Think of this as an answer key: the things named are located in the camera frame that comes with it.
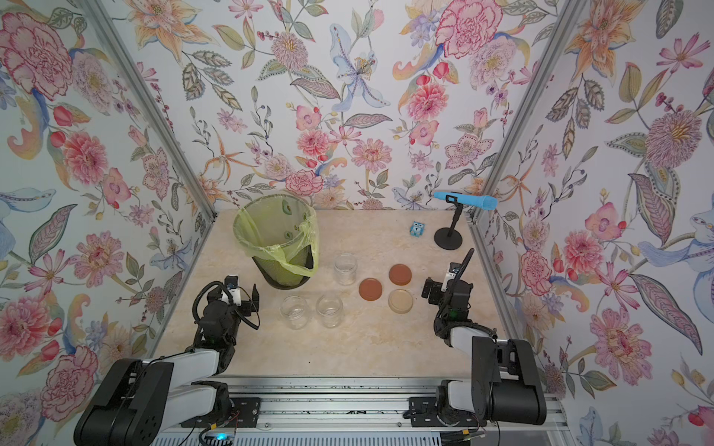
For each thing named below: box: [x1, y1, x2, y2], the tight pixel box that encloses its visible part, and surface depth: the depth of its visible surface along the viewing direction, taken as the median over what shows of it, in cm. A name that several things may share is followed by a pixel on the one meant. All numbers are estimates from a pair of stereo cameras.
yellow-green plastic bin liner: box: [232, 193, 319, 278], surface depth 90 cm
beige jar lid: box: [387, 288, 414, 315], surface depth 97 cm
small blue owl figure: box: [409, 221, 426, 238], surface depth 117 cm
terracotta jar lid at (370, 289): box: [358, 276, 384, 302], surface depth 100 cm
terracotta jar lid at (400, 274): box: [388, 262, 412, 287], surface depth 105 cm
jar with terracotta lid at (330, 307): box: [316, 292, 344, 329], surface depth 92 cm
